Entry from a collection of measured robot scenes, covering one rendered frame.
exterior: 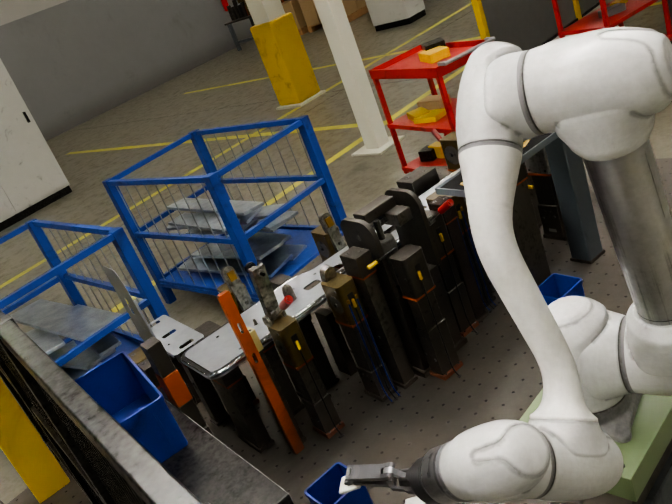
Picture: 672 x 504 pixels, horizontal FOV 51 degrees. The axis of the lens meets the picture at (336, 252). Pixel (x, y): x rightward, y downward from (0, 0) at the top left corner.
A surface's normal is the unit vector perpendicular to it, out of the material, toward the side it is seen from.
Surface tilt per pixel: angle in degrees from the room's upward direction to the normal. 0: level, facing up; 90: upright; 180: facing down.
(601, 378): 87
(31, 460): 90
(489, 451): 44
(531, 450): 60
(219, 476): 0
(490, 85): 49
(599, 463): 69
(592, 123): 107
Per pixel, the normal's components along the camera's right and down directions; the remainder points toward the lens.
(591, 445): 0.43, -0.31
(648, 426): -0.37, -0.85
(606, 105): -0.31, 0.71
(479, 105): -0.47, -0.21
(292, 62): 0.69, 0.06
